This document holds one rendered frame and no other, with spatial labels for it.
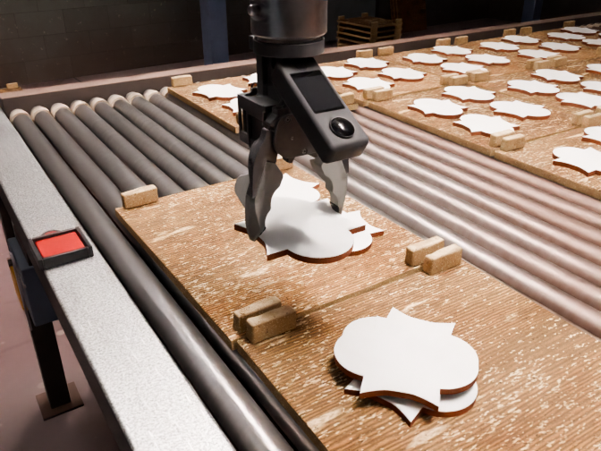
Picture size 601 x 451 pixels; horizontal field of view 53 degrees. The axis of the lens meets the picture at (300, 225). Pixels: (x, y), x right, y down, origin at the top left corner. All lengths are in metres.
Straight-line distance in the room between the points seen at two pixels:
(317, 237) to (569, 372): 0.30
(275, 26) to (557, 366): 0.46
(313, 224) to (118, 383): 0.27
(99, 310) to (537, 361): 0.53
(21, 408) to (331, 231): 1.60
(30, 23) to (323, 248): 5.38
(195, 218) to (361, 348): 0.42
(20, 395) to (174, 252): 1.37
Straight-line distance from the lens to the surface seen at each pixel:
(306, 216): 0.68
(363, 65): 1.91
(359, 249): 0.85
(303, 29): 0.59
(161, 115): 1.55
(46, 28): 5.93
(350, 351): 0.64
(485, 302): 0.79
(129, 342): 0.75
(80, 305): 0.83
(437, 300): 0.78
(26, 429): 2.05
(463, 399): 0.63
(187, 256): 0.86
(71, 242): 0.96
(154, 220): 0.97
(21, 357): 2.33
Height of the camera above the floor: 1.37
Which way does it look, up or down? 28 degrees down
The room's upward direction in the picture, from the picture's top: straight up
